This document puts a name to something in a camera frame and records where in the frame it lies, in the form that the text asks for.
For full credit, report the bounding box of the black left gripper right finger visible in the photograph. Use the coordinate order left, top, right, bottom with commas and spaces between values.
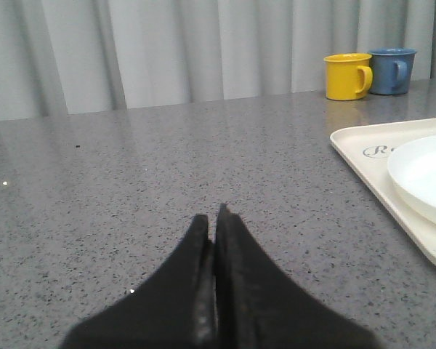
215, 204, 380, 348

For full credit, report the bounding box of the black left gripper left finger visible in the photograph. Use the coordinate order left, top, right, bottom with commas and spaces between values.
61, 214, 216, 348

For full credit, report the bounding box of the white round plate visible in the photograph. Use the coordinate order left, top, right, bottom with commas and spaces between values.
387, 135, 436, 224

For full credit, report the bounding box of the cream rabbit serving tray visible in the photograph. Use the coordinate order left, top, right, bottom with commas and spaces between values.
330, 118, 436, 266

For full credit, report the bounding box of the yellow enamel mug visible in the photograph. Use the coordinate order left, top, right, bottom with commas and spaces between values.
324, 53, 373, 101

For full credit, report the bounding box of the blue enamel mug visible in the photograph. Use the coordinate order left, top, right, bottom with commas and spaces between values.
368, 47, 417, 95

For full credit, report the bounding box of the grey pleated curtain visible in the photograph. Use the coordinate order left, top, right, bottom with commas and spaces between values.
0, 1, 436, 121

